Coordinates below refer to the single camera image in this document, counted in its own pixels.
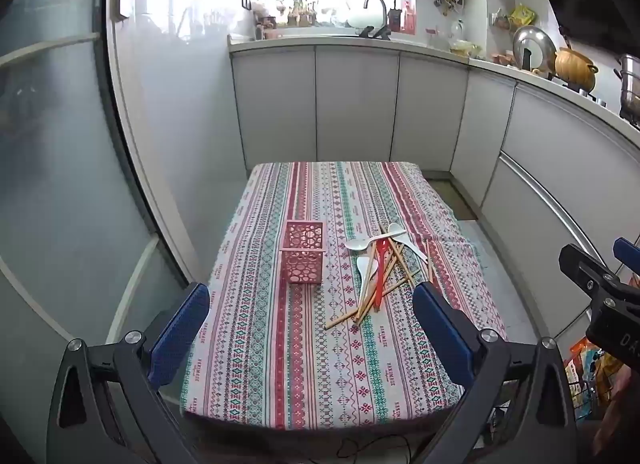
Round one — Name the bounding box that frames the curved metal faucet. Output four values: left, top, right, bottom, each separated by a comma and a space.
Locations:
360, 0, 392, 40

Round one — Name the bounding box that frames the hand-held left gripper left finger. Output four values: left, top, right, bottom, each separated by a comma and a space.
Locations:
46, 282, 211, 464

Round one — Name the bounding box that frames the yellow food packet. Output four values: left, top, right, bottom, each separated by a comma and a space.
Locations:
509, 4, 537, 28

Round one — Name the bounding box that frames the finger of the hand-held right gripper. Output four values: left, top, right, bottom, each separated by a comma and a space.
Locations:
614, 237, 640, 277
559, 243, 640, 312

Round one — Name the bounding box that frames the white base cabinet unit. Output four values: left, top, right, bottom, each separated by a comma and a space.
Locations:
230, 43, 640, 340

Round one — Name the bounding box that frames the row of small jars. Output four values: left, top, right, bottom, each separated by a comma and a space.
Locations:
255, 0, 322, 41

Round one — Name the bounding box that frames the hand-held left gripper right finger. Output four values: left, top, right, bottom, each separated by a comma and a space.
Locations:
412, 281, 591, 464

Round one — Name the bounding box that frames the steel pot lid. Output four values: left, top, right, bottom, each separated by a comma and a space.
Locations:
512, 25, 557, 73

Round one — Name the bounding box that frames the red plastic spoon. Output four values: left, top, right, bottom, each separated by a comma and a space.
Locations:
372, 239, 390, 310

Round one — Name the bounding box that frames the yellow cooking pot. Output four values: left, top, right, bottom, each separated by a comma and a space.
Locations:
553, 46, 599, 93

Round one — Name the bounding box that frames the frosted glass door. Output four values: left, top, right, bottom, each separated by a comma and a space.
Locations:
0, 0, 201, 445

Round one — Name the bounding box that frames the bagged green vegetable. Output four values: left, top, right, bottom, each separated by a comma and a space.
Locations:
449, 39, 482, 58

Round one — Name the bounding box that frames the pile of wooden chopsticks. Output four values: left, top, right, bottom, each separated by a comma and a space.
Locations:
324, 224, 433, 331

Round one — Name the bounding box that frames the pink perforated utensil holder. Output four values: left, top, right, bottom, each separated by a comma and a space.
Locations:
279, 219, 328, 286

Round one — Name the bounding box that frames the wire basket of snack packets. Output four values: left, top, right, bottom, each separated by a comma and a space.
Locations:
564, 338, 618, 421

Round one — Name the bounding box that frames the steel stock pot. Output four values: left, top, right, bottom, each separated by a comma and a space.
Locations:
615, 54, 640, 121

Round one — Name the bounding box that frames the person's right forearm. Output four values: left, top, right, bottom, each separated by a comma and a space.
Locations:
592, 361, 640, 457

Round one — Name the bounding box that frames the striped patterned tablecloth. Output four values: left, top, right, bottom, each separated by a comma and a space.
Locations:
180, 160, 508, 432

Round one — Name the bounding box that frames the white kitchen counter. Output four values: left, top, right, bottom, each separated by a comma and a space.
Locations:
227, 33, 640, 146

